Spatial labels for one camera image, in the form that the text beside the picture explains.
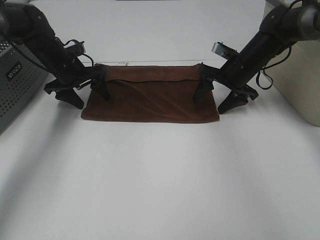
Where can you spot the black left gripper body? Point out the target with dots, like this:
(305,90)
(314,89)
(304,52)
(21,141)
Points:
(89,75)

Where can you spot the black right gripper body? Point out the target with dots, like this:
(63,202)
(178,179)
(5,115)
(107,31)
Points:
(219,75)

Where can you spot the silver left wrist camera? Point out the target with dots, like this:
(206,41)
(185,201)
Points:
(77,49)

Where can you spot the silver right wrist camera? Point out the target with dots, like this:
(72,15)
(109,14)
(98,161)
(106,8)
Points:
(223,51)

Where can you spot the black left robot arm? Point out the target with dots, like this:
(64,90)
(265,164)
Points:
(24,24)

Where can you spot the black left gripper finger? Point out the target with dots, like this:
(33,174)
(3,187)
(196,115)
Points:
(98,85)
(69,96)

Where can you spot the grey perforated basket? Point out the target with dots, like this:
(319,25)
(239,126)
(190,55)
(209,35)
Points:
(20,80)

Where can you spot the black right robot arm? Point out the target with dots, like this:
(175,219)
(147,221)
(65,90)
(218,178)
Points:
(254,57)

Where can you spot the beige plastic bin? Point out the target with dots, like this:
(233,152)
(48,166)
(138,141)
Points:
(297,75)

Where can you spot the brown towel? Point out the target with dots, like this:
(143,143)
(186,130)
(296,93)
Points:
(151,94)

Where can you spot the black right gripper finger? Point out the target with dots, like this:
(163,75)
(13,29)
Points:
(205,85)
(233,100)

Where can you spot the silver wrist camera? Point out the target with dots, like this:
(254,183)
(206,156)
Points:
(223,51)
(77,49)

